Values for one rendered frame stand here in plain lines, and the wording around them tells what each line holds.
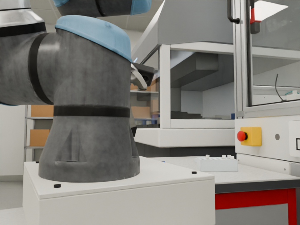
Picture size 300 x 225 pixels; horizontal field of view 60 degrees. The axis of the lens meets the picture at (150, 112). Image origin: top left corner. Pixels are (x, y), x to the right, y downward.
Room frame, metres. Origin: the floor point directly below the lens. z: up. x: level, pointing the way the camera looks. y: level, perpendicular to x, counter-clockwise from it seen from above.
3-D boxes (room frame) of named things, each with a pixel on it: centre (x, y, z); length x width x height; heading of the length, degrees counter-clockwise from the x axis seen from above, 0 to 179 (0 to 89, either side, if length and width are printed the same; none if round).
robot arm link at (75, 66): (0.41, 0.10, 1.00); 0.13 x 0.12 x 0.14; 77
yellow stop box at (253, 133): (1.00, -0.38, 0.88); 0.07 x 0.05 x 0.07; 15
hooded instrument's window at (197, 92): (2.42, -0.38, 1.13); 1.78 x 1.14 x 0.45; 15
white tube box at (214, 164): (0.92, -0.23, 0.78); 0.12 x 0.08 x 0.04; 87
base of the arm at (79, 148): (0.41, 0.09, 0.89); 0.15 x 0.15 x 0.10
